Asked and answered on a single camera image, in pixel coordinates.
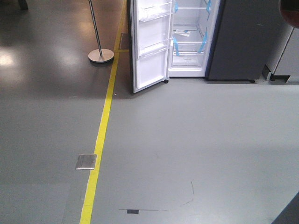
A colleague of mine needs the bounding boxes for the red yellow apple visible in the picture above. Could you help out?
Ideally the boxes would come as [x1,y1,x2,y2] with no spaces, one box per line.
[279,0,299,28]

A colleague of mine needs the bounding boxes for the fridge door with shelves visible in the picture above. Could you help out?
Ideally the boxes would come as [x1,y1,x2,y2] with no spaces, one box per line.
[127,0,175,93]

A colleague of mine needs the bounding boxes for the white open fridge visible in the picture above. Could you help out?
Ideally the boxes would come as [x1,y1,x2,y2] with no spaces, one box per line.
[168,0,225,78]

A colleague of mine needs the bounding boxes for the clear middle door bin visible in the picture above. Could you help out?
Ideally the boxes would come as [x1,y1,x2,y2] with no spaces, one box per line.
[139,38,171,57]

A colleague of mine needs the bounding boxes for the clear door bin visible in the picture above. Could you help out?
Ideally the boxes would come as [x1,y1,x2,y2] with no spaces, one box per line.
[138,0,175,22]
[139,38,171,57]

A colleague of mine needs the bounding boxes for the silver sign stand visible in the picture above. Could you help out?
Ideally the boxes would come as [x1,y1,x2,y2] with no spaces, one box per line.
[88,0,114,63]

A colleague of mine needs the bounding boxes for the blue tape on drawer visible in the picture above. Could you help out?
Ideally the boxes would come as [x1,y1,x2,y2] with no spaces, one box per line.
[172,36,180,56]

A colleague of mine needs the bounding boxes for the white manual packet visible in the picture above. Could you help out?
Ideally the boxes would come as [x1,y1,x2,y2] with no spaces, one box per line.
[174,29,191,37]

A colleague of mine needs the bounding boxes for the blue tape strip lower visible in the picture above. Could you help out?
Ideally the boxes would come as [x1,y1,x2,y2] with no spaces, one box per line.
[198,28,208,53]

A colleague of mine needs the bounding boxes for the blue tape strip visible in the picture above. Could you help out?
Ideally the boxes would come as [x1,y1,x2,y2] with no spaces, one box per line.
[206,0,212,20]
[198,28,208,53]

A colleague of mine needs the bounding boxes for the clear upper door bin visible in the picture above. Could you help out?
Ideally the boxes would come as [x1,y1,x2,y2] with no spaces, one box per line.
[138,0,175,22]

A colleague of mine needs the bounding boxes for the blue tape strip middle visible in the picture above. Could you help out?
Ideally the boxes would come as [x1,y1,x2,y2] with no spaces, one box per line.
[206,0,212,20]

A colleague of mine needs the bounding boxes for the grey stone kitchen counter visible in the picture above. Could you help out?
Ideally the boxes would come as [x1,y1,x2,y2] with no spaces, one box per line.
[271,193,299,224]

